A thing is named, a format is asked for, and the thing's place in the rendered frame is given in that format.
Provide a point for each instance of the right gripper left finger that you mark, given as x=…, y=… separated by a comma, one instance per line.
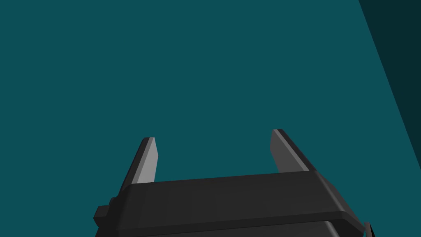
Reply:
x=144, y=164

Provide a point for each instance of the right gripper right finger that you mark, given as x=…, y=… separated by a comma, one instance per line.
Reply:
x=289, y=154

